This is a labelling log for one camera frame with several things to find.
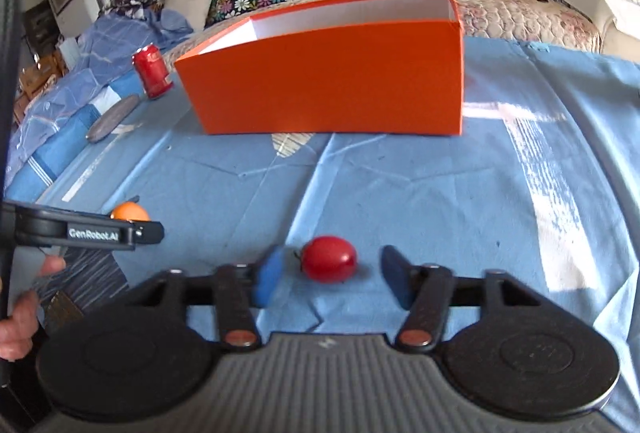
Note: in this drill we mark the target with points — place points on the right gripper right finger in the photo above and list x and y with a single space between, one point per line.
425 292

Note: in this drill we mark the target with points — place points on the light blue table cloth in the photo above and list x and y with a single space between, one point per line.
543 183

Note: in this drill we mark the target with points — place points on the person's left hand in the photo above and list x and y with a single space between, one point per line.
16 332

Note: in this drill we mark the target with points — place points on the red tomato front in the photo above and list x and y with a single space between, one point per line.
328 259

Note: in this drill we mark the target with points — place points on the blue striped bedsheet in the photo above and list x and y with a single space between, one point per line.
54 130

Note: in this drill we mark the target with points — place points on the red soda can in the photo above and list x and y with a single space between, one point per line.
152 70

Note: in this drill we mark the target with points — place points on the orange cardboard box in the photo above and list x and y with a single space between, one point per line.
332 66

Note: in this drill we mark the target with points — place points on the orange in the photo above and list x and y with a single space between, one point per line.
130 211

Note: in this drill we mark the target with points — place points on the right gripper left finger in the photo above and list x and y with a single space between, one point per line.
239 288

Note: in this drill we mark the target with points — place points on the quilted pink bedspread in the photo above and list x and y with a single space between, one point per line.
545 21

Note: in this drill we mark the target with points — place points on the grey glasses case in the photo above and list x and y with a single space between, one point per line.
110 120

